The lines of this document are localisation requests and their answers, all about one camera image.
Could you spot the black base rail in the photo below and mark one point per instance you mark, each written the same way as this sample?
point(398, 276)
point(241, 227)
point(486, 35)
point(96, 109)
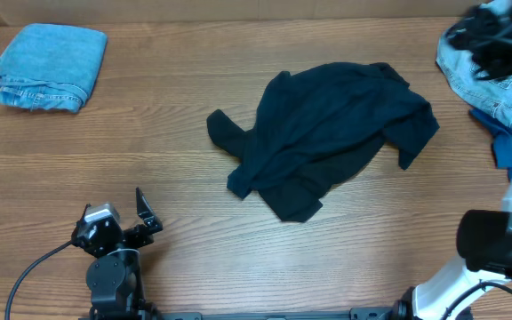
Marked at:
point(274, 315)

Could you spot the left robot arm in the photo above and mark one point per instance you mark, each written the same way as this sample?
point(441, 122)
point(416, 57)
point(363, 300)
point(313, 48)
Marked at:
point(114, 278)

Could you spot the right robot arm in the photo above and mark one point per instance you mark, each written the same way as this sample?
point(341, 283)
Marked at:
point(484, 238)

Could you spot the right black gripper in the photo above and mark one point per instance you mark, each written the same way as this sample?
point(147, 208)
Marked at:
point(491, 52)

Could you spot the royal blue garment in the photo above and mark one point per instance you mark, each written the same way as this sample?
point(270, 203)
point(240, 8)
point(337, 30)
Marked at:
point(501, 139)

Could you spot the folded blue jeans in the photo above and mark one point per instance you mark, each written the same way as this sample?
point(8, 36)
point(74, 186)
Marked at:
point(51, 67)

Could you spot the light blue denim jeans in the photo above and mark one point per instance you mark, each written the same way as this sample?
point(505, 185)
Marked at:
point(494, 97)

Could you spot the navy blue garment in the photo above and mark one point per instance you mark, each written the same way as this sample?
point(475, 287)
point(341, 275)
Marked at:
point(325, 110)

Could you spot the black t-shirt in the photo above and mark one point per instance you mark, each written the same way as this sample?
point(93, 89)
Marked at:
point(298, 197)

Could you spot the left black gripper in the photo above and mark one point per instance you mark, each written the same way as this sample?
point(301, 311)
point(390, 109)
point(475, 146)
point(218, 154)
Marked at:
point(136, 233)

